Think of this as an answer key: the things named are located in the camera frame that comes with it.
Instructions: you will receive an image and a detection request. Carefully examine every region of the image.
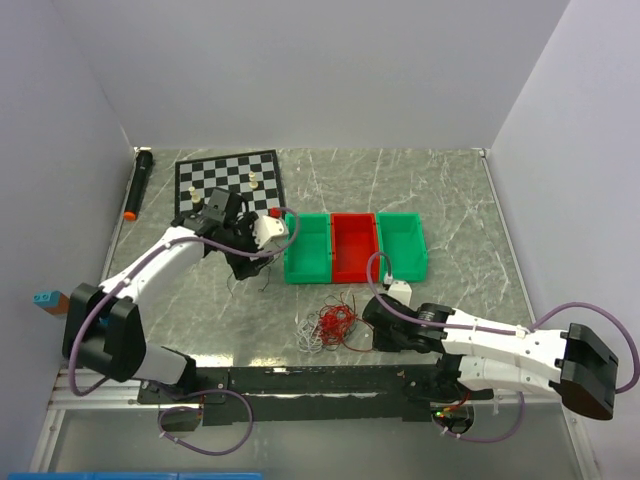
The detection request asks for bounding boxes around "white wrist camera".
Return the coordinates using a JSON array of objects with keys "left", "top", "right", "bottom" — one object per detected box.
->
[
  {"left": 386, "top": 280, "right": 412, "bottom": 306},
  {"left": 252, "top": 207, "right": 289, "bottom": 250}
]

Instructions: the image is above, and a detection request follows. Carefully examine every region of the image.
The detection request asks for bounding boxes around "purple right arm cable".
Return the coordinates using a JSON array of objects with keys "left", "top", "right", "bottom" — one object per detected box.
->
[{"left": 367, "top": 252, "right": 640, "bottom": 444}]

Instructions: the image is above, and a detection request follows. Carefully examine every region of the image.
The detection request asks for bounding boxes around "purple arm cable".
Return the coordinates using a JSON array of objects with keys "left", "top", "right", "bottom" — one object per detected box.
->
[
  {"left": 367, "top": 252, "right": 640, "bottom": 444},
  {"left": 67, "top": 206, "right": 301, "bottom": 398}
]

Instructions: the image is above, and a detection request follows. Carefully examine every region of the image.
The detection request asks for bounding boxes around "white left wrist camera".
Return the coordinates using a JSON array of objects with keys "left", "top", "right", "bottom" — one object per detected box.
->
[{"left": 252, "top": 207, "right": 289, "bottom": 250}]

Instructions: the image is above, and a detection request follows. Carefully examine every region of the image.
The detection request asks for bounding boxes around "blue brown block tower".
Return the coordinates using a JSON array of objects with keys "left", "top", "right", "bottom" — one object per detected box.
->
[{"left": 33, "top": 290, "right": 69, "bottom": 317}]

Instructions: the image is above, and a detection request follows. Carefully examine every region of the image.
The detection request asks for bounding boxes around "black marker orange cap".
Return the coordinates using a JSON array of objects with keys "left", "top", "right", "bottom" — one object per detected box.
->
[{"left": 123, "top": 150, "right": 154, "bottom": 222}]

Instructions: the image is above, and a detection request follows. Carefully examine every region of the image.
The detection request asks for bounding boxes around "black cable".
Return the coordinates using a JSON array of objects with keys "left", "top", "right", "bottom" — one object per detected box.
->
[{"left": 223, "top": 264, "right": 275, "bottom": 301}]

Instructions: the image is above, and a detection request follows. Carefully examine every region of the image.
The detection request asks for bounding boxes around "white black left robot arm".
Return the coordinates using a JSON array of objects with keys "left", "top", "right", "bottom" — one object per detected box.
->
[{"left": 63, "top": 188, "right": 289, "bottom": 402}]

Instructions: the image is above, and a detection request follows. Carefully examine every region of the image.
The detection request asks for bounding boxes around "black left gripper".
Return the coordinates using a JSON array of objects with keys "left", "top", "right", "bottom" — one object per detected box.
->
[{"left": 221, "top": 212, "right": 274, "bottom": 280}]

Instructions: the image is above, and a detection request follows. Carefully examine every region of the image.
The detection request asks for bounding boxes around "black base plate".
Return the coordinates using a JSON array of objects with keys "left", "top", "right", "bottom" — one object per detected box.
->
[{"left": 137, "top": 361, "right": 494, "bottom": 426}]

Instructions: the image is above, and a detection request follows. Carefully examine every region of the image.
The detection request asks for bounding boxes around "aluminium rail frame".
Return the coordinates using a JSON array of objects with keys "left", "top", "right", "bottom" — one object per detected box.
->
[{"left": 30, "top": 371, "right": 601, "bottom": 479}]

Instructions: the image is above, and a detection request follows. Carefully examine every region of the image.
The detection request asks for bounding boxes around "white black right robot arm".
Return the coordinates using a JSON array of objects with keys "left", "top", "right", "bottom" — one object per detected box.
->
[{"left": 363, "top": 294, "right": 618, "bottom": 421}]

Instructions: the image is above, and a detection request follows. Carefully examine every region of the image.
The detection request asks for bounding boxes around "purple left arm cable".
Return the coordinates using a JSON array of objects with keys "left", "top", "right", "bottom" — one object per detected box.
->
[{"left": 67, "top": 206, "right": 301, "bottom": 398}]

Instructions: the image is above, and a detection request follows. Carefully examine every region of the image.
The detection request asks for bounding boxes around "cream chess pawn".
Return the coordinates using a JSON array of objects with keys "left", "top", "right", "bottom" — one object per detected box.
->
[
  {"left": 249, "top": 171, "right": 259, "bottom": 190},
  {"left": 188, "top": 186, "right": 201, "bottom": 204}
]

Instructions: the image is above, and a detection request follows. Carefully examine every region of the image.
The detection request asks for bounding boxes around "black white chessboard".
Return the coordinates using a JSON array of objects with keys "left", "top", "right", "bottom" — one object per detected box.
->
[{"left": 174, "top": 150, "right": 286, "bottom": 216}]

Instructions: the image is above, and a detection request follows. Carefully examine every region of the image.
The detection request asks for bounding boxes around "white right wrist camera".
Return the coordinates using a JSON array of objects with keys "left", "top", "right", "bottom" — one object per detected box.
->
[{"left": 386, "top": 280, "right": 412, "bottom": 306}]

